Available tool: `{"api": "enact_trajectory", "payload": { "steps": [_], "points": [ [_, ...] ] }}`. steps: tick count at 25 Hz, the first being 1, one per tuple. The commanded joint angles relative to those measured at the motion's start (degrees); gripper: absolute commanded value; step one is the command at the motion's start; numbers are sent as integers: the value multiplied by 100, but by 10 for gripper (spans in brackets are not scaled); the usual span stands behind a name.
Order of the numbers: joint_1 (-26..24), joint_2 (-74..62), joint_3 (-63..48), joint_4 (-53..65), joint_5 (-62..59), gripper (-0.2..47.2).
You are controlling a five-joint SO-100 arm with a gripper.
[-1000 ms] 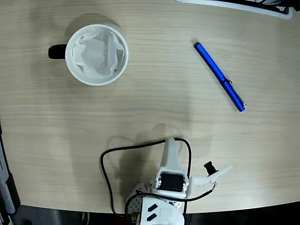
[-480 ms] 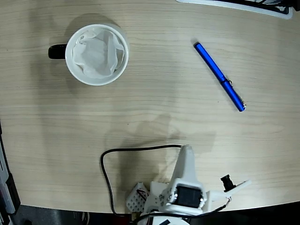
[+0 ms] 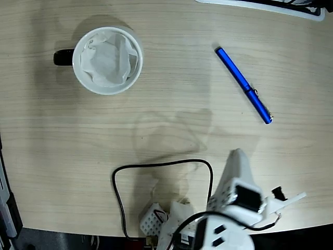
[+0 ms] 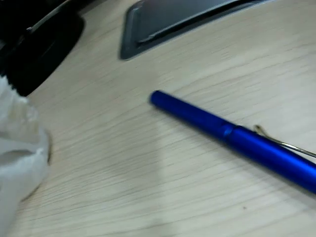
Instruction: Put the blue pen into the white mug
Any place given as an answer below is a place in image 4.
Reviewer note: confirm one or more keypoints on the black rounded stand base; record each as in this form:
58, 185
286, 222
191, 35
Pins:
49, 49

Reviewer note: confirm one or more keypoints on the blue metal pen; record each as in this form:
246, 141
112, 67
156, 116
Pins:
197, 116

